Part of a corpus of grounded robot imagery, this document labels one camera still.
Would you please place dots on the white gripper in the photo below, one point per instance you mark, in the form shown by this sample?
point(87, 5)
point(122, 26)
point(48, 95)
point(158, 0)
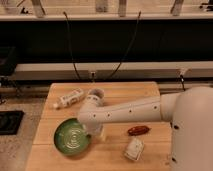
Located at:
point(98, 131)

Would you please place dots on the green ceramic bowl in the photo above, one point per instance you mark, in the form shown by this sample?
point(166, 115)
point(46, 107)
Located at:
point(70, 138)

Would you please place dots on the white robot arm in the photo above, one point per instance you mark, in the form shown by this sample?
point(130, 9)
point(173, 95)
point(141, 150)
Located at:
point(190, 112)

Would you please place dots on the white paper cup with coffee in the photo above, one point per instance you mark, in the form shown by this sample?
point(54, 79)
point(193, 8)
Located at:
point(97, 92)

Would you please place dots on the white plastic bottle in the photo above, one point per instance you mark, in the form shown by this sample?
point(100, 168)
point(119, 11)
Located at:
point(69, 99)

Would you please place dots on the white wrapped packet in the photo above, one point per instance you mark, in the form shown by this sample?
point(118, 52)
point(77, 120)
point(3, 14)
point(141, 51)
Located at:
point(134, 149)

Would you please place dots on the brown chili pepper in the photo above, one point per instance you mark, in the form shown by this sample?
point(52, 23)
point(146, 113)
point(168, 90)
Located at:
point(138, 130)

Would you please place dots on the black floor mat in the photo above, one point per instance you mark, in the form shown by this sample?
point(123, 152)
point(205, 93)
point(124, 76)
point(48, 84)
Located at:
point(10, 122)

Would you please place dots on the black box at left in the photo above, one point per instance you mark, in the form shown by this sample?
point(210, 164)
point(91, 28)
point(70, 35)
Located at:
point(8, 60)

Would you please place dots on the white wall power outlet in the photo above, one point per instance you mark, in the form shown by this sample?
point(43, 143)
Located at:
point(92, 75)

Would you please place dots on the right wall outlet with cable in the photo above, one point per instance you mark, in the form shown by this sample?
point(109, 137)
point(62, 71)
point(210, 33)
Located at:
point(182, 72)

